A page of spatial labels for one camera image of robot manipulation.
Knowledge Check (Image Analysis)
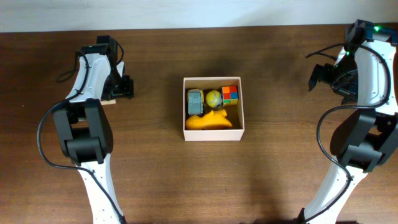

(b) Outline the grey yellow toy car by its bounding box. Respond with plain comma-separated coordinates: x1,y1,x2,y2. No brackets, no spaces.
187,89,204,116

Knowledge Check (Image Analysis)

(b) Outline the colourful puzzle cube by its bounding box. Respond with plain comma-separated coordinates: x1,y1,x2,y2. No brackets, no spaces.
221,85,239,106

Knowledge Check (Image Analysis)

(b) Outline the yellow grey ball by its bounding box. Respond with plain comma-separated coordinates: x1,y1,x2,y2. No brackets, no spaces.
205,90,223,108

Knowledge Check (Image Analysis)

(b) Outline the pink cardboard box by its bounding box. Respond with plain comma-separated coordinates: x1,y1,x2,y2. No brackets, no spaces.
182,77,245,141

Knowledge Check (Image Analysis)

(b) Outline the orange rubber toy animal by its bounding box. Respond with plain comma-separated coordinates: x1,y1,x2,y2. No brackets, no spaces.
185,109,233,130

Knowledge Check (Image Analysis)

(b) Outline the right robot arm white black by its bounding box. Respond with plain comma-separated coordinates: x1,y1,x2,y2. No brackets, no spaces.
296,19,397,223

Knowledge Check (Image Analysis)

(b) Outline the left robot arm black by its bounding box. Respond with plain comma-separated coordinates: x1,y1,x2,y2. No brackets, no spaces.
50,35,134,223

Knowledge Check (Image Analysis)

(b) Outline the white disc with wooden handle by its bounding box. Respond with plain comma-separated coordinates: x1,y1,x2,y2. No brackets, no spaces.
100,100,116,105

